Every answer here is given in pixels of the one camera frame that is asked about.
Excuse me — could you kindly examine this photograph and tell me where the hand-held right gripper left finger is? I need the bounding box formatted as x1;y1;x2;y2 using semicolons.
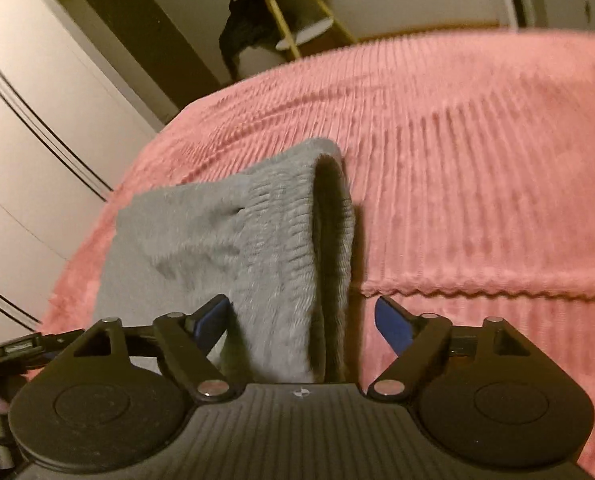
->
72;294;233;402

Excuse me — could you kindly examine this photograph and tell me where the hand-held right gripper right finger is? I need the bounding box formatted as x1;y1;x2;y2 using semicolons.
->
366;294;529;402

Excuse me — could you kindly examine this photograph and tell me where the grey sock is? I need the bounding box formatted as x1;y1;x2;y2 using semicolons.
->
92;137;364;383

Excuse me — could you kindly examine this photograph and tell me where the pink ribbed blanket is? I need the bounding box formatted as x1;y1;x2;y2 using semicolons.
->
25;30;595;480

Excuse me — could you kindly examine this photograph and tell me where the white wardrobe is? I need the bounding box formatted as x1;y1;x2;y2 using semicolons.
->
0;0;178;346

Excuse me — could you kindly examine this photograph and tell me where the black cloth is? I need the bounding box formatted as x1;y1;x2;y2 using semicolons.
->
218;0;281;81

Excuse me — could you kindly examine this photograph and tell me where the yellow wooden side table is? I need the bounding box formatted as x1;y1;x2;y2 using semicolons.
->
232;0;355;61

